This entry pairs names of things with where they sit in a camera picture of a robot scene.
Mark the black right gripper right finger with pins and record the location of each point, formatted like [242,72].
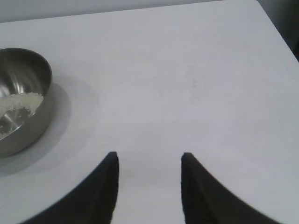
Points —
[205,200]

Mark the white uncooked rice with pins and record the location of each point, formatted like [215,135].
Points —
[21,100]

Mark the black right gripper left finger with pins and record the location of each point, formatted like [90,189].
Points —
[93,200]

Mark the stainless steel mixing bowl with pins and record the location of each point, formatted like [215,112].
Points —
[28,67]

